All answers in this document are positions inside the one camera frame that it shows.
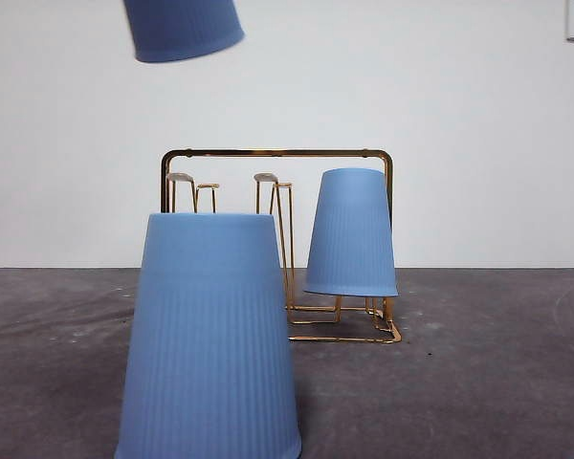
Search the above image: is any blue ribbed plastic cup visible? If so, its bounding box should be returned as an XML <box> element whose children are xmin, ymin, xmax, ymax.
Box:
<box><xmin>113</xmin><ymin>212</ymin><xmax>304</xmax><ymax>459</ymax></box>
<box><xmin>122</xmin><ymin>0</ymin><xmax>246</xmax><ymax>65</ymax></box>
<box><xmin>303</xmin><ymin>167</ymin><xmax>400</xmax><ymax>298</ymax></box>

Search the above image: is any gold wire cup holder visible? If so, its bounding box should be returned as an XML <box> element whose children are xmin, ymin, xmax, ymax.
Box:
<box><xmin>160</xmin><ymin>147</ymin><xmax>404</xmax><ymax>344</ymax></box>

